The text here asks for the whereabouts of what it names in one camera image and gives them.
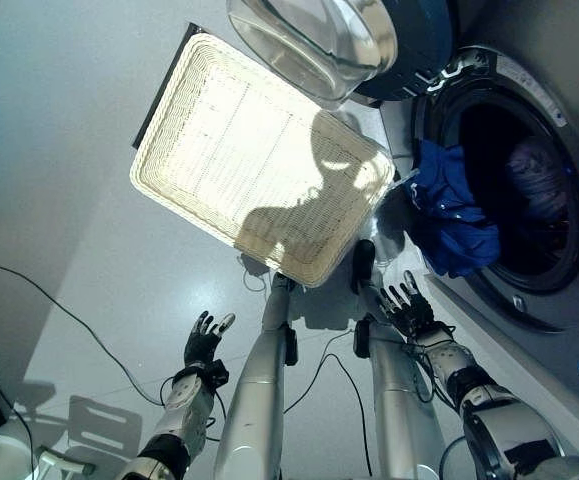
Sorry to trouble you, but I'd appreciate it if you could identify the robot left leg silver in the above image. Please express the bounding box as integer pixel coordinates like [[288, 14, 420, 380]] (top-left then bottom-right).
[[212, 272, 301, 480]]

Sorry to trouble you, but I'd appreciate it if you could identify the blue garment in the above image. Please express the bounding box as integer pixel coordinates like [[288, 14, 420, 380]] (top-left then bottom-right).
[[400, 138, 502, 280]]

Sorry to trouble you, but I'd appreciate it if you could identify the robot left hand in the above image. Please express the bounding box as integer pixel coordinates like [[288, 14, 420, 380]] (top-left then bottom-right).
[[183, 310, 237, 369]]

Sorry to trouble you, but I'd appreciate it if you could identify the white wicker basket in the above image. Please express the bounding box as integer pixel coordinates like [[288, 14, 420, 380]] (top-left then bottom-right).
[[128, 32, 397, 290]]

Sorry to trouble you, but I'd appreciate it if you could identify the long black floor cable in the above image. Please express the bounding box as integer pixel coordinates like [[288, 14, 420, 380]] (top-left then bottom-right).
[[0, 258, 166, 407]]

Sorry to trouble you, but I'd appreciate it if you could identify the robot right leg silver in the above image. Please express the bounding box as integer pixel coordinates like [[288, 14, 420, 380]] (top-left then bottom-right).
[[350, 238, 451, 480]]

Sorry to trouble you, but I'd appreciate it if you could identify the lavender garment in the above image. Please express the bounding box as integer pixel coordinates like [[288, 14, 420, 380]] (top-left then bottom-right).
[[505, 136, 571, 222]]

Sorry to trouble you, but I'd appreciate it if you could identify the black cable at legs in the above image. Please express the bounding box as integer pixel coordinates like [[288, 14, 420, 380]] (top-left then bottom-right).
[[281, 328, 376, 477]]

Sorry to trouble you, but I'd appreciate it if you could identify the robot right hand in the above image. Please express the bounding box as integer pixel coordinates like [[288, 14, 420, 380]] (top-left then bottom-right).
[[376, 269, 452, 345]]

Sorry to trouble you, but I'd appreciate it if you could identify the washing machine glass door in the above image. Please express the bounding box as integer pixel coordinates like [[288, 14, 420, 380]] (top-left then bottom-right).
[[225, 0, 456, 112]]

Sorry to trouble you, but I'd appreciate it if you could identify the grey washing machine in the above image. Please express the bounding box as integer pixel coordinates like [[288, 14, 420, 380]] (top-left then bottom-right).
[[368, 0, 579, 454]]

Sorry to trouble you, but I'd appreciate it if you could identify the robot leg silver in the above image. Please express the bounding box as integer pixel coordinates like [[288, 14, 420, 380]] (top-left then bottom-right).
[[212, 272, 301, 480], [350, 238, 451, 480]]

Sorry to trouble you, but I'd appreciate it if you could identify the white plastic stand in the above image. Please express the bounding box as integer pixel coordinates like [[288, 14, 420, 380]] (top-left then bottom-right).
[[32, 443, 97, 480]]

